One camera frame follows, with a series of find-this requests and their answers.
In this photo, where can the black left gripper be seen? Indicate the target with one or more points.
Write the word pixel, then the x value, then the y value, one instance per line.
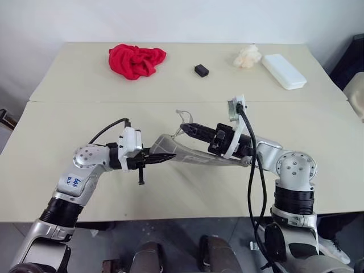
pixel 138 163

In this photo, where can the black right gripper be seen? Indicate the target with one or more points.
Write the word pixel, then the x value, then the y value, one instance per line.
pixel 220 142

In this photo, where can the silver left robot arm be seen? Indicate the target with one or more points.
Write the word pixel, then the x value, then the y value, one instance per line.
pixel 85 159

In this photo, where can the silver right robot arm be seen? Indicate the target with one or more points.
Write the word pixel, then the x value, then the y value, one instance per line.
pixel 295 167

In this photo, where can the small black box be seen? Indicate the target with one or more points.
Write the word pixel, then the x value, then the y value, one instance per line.
pixel 202 70

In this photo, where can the cream fluffy wad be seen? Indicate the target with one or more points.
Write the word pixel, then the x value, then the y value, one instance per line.
pixel 247 58

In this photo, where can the crumpled red cloth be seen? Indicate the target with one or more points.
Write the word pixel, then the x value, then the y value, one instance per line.
pixel 133 61

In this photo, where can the dark rounded shape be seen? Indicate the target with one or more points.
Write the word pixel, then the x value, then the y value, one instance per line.
pixel 149 257
pixel 216 253

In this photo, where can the white rectangular case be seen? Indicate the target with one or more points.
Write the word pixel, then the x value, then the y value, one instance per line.
pixel 284 71

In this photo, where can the dark brown furniture edge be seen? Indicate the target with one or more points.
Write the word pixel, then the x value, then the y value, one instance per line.
pixel 6 118

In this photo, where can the beige cushion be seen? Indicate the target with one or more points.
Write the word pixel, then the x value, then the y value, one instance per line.
pixel 357 96

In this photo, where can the dark chair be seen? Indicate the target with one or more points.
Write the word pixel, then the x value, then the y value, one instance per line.
pixel 349 59

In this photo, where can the white shoe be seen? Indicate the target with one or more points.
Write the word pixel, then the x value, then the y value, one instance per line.
pixel 337 251

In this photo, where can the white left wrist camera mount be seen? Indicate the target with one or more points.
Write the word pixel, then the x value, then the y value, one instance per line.
pixel 130 140

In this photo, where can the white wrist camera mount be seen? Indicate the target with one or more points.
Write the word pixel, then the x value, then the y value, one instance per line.
pixel 232 109
pixel 130 140

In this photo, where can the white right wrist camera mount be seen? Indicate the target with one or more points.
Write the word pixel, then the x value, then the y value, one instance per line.
pixel 232 109

